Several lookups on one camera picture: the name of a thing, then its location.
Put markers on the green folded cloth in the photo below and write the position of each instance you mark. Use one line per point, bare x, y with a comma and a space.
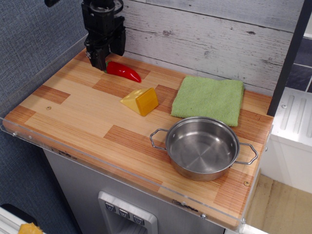
206, 97

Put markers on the red toy chili pepper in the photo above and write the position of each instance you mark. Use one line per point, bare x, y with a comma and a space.
121, 70

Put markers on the yellow toy cheese wedge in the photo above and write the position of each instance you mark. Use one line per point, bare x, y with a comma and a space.
141, 101

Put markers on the grey toy fridge cabinet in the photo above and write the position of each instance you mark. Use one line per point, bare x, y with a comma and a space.
81, 184

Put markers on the silver dispenser button panel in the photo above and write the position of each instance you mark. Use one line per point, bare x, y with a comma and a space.
122, 217

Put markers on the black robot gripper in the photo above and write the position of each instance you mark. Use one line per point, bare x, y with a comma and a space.
106, 30

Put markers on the stainless steel pot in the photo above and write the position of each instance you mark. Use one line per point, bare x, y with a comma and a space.
202, 148

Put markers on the dark grey right post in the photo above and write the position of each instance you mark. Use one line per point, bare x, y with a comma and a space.
291, 55

